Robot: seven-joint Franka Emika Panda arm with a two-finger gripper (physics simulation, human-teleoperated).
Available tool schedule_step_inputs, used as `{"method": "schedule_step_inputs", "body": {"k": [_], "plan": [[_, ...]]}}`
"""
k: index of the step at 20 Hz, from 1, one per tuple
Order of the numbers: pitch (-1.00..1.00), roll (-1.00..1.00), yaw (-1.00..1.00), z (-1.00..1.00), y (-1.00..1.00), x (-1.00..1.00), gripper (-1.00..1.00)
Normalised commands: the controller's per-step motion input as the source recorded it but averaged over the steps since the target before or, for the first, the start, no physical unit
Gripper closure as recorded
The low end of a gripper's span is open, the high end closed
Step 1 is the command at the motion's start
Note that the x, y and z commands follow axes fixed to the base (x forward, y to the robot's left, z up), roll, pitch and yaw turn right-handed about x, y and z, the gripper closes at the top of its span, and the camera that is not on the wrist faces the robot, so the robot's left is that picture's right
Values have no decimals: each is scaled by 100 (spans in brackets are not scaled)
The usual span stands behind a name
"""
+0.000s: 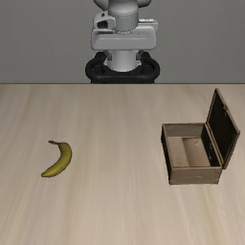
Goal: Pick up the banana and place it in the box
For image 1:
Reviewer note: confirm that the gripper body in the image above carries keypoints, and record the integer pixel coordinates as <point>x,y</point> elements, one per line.
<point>124,40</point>

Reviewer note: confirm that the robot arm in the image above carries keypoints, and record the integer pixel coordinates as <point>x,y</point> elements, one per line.
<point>122,62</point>

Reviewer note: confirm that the wooden box lid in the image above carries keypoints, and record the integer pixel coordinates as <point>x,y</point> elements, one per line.
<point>223,127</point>

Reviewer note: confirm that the yellow banana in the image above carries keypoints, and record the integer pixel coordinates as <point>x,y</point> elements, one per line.
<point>62,159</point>

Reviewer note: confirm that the wooden box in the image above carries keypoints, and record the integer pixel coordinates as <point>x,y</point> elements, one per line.
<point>194,175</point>

